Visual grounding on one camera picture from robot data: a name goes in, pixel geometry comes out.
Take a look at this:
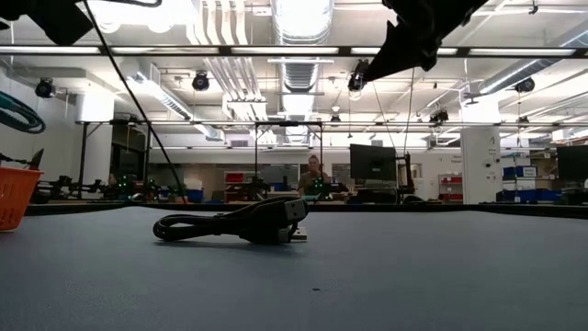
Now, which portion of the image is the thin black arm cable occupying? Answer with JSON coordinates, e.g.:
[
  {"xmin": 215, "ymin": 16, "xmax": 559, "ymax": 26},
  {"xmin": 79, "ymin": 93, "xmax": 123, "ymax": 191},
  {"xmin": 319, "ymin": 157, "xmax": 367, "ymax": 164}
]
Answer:
[{"xmin": 81, "ymin": 0, "xmax": 188, "ymax": 204}]

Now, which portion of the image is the person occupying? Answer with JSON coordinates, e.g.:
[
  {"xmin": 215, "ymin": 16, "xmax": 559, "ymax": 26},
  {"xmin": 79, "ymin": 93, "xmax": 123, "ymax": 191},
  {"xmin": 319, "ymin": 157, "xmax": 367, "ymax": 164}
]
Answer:
[{"xmin": 297, "ymin": 154, "xmax": 333, "ymax": 198}]

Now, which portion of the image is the black overhead frame bar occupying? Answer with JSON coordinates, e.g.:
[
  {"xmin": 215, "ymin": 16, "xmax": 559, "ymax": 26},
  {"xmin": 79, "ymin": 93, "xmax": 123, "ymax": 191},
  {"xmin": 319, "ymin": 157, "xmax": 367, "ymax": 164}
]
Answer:
[{"xmin": 0, "ymin": 44, "xmax": 588, "ymax": 60}]

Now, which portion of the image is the black hanging spotlight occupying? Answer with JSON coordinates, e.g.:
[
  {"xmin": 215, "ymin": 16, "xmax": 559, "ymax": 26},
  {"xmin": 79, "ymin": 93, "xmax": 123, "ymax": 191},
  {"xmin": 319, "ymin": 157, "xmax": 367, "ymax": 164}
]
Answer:
[
  {"xmin": 191, "ymin": 70, "xmax": 211, "ymax": 93},
  {"xmin": 34, "ymin": 77, "xmax": 57, "ymax": 99},
  {"xmin": 514, "ymin": 76, "xmax": 537, "ymax": 95},
  {"xmin": 346, "ymin": 59, "xmax": 369, "ymax": 93}
]

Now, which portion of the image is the black monitor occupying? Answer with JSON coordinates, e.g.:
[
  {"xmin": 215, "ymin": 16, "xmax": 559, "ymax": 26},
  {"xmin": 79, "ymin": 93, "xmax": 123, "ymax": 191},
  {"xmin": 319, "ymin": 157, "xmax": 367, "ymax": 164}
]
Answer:
[
  {"xmin": 556, "ymin": 144, "xmax": 588, "ymax": 182},
  {"xmin": 349, "ymin": 143, "xmax": 398, "ymax": 182}
]

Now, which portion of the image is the black USB-C cable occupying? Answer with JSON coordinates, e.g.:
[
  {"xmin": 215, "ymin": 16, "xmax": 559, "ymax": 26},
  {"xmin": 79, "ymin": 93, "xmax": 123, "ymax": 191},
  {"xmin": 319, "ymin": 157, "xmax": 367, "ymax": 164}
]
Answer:
[{"xmin": 152, "ymin": 196, "xmax": 311, "ymax": 246}]

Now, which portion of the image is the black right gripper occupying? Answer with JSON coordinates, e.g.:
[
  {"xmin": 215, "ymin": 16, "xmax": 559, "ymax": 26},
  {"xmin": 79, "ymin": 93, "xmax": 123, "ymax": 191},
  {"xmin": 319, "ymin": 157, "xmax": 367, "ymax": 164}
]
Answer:
[{"xmin": 363, "ymin": 0, "xmax": 491, "ymax": 84}]

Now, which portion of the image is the silver ventilation duct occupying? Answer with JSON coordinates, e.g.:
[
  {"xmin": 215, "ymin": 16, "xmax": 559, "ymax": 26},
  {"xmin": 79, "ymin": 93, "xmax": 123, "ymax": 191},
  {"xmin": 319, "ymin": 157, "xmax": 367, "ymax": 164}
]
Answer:
[{"xmin": 270, "ymin": 0, "xmax": 335, "ymax": 145}]

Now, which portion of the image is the orange plastic bin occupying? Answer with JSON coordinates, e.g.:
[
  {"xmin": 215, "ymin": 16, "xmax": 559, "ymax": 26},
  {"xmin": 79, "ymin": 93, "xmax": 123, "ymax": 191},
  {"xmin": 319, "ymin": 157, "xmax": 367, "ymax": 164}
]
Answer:
[{"xmin": 0, "ymin": 165, "xmax": 45, "ymax": 233}]

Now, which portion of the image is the teal USB-C cable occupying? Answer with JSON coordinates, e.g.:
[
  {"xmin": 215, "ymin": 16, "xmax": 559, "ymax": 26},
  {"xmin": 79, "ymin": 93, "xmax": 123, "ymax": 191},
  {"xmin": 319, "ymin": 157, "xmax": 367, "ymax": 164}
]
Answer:
[{"xmin": 0, "ymin": 89, "xmax": 48, "ymax": 136}]

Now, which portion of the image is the white pillar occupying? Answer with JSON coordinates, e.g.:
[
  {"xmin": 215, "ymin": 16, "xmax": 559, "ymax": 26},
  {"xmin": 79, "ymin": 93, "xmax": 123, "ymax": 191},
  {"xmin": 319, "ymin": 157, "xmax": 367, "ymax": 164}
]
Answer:
[{"xmin": 459, "ymin": 125, "xmax": 503, "ymax": 205}]

